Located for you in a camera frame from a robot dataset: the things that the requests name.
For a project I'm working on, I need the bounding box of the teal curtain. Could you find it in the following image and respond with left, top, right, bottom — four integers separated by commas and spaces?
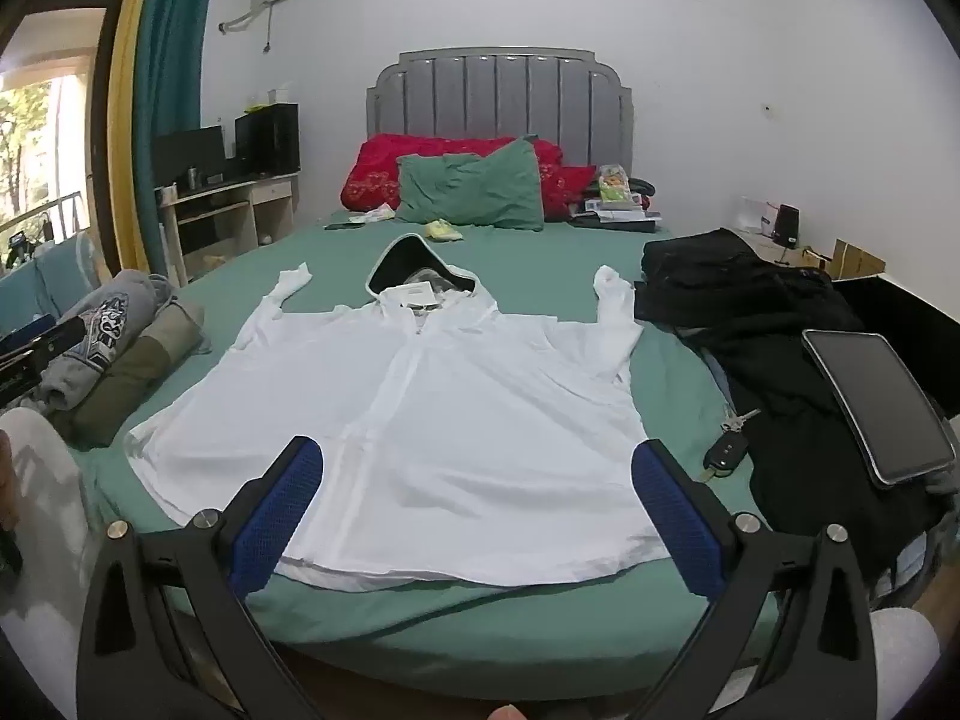
132, 0, 210, 273

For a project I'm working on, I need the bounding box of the black computer monitor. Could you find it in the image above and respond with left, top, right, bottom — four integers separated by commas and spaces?
151, 125, 226, 185

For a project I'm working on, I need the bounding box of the green pillow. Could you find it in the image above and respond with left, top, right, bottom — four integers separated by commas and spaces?
397, 138, 545, 231

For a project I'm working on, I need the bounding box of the olive folded garment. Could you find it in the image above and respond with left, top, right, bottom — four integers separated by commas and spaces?
65, 301, 205, 450

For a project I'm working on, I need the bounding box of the light blue cartoon blanket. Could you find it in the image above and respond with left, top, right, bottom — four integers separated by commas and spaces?
0, 232, 101, 335

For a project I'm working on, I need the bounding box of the small black speaker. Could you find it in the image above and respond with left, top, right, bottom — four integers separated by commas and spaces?
771, 203, 800, 250

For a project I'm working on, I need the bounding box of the grey printed folded sweatshirt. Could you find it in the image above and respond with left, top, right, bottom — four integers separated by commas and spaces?
32, 270, 174, 415

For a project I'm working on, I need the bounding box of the grey padded headboard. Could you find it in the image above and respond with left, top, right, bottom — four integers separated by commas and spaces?
366, 47, 635, 169

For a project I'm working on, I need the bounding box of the red pillow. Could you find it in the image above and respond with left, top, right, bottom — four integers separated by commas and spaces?
340, 133, 596, 223

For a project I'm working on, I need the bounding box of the black clothes pile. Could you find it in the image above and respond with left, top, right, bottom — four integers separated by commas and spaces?
635, 229, 957, 583

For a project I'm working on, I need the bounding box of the small yellow cloth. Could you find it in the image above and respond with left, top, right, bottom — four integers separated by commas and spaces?
423, 220, 464, 242

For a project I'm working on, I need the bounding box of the black computer tower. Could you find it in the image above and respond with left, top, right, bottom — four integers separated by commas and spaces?
235, 103, 301, 176

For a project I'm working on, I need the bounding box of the cardboard box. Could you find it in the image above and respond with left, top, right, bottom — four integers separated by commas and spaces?
827, 239, 887, 280

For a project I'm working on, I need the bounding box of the white bedside cabinet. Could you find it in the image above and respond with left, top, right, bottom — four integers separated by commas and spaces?
732, 227, 828, 271

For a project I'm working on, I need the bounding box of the white paper on bed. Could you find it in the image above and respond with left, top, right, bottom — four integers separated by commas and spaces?
325, 203, 395, 231

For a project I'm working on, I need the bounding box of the black car key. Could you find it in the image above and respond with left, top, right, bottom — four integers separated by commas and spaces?
701, 408, 761, 481

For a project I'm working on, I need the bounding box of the yellow curtain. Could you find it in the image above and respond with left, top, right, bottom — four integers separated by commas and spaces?
106, 0, 151, 271

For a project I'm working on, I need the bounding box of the white hooded shirt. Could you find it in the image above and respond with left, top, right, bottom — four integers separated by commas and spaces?
125, 255, 665, 592

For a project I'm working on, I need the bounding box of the stack of books and snacks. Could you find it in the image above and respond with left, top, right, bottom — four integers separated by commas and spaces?
568, 164, 662, 232

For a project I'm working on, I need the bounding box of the grey tablet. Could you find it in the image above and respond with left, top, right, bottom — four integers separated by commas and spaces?
802, 328, 958, 486

